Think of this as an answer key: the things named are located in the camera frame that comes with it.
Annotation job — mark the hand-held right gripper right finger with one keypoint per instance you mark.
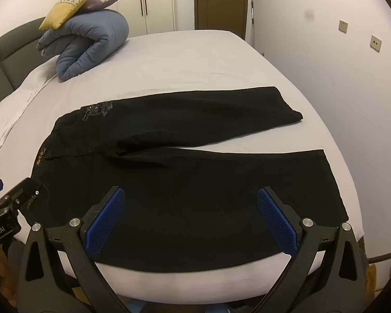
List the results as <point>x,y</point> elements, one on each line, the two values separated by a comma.
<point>275,216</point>

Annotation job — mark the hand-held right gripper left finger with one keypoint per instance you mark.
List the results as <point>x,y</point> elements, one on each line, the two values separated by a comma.
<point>108,215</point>

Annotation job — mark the black pants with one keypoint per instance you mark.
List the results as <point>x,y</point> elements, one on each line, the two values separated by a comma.
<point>189,182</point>

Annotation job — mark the white pillow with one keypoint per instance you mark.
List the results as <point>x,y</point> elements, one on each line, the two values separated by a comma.
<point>6,114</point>

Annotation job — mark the blue clothing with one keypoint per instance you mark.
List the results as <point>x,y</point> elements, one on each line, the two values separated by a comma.
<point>182,308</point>

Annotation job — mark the grey padded headboard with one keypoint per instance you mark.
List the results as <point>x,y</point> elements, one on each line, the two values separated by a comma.
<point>3,62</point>

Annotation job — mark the rolled blue duvet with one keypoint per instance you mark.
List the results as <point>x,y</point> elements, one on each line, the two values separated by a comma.
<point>91,39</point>

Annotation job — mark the yellow cushion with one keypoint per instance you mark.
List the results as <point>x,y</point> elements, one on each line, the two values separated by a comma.
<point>68,5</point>

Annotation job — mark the metal rod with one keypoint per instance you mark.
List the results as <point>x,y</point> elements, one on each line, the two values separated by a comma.
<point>252,22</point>

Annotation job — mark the purple cushion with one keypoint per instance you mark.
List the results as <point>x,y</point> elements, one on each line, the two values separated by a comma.
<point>101,2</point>

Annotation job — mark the brown door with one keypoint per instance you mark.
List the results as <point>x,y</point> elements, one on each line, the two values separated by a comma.
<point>221,9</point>

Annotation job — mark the white wardrobe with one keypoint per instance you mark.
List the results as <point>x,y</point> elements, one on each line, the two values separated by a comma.
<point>123,0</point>

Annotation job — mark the beige wall socket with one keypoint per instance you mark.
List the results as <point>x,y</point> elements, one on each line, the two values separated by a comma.
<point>375,43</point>
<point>343,26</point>

